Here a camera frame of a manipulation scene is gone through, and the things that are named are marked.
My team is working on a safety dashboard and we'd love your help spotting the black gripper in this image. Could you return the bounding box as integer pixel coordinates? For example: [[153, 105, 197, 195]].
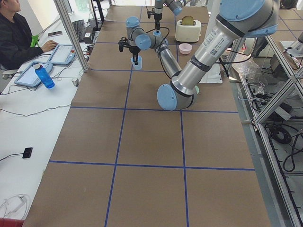
[[154, 13, 161, 33], [129, 46, 140, 65]]

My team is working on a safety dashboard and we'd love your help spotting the light blue cup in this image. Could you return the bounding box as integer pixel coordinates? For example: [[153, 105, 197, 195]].
[[153, 30, 161, 38], [130, 55, 143, 70]]

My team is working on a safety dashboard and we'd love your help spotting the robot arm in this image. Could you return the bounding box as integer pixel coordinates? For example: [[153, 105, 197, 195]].
[[150, 0, 190, 31], [119, 0, 280, 111]]

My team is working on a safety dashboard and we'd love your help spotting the person's hand on table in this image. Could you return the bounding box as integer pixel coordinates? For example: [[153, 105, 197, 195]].
[[41, 40, 58, 52]]

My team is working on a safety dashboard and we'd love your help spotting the cream toaster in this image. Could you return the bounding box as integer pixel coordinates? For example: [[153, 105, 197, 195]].
[[175, 20, 202, 43]]

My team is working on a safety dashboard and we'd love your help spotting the bread slice in toaster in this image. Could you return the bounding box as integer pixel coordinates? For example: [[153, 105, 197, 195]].
[[181, 15, 195, 26]]

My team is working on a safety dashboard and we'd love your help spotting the pink bowl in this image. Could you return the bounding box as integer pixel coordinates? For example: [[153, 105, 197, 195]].
[[178, 43, 192, 55]]

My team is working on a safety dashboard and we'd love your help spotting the black keyboard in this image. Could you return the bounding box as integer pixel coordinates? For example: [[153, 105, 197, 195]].
[[72, 19, 84, 42]]

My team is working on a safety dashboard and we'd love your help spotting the teach pendant tablet far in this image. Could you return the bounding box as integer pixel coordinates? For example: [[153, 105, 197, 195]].
[[47, 44, 76, 65]]

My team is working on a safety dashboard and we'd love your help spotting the teach pendant tablet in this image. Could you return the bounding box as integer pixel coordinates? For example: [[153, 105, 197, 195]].
[[14, 61, 53, 87], [47, 44, 76, 65]]

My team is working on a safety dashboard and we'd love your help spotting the smartphone on desk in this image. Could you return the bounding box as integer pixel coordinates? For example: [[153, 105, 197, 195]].
[[48, 31, 62, 37]]

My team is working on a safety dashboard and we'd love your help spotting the blue water bottle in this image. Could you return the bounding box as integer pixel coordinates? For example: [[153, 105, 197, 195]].
[[33, 64, 55, 89]]

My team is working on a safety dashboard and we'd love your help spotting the teach pendant tablet near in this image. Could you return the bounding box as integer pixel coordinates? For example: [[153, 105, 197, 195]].
[[14, 61, 53, 87]]

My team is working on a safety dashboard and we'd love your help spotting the seated person in black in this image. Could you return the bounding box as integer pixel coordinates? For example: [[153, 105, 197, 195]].
[[0, 0, 44, 70]]

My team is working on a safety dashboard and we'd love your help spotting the small black box device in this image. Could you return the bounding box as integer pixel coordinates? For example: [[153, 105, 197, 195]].
[[22, 147, 33, 159]]

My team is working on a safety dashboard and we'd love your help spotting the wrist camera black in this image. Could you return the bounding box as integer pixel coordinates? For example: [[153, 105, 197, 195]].
[[147, 10, 154, 19], [118, 37, 129, 52]]

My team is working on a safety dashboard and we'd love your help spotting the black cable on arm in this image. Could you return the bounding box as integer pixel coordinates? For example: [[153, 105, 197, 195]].
[[144, 26, 180, 80]]

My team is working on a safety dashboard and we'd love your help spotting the white pedestal column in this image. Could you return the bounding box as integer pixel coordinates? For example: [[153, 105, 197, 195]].
[[196, 0, 238, 83]]

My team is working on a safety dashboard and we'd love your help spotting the aluminium frame post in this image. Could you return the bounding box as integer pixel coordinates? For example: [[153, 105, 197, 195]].
[[54, 0, 89, 72]]

